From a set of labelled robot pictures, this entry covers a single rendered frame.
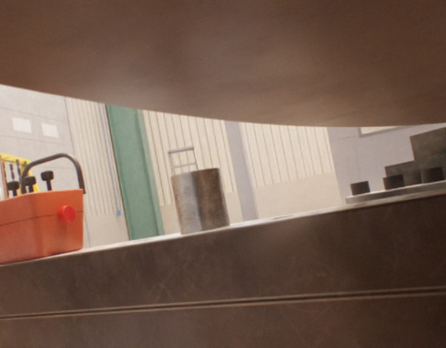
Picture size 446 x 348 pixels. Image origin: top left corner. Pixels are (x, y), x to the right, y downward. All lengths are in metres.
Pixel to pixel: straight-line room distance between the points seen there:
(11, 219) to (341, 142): 3.11
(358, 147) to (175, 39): 3.51
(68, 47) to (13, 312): 0.75
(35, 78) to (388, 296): 0.43
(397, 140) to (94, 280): 3.24
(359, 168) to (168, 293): 3.19
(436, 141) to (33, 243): 1.20
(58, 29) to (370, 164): 3.58
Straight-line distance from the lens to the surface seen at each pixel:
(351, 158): 3.83
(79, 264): 0.87
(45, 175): 1.05
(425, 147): 1.65
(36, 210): 0.97
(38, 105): 12.65
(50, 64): 0.39
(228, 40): 0.39
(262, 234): 0.63
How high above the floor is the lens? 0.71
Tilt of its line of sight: 3 degrees up
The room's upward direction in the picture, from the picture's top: 11 degrees counter-clockwise
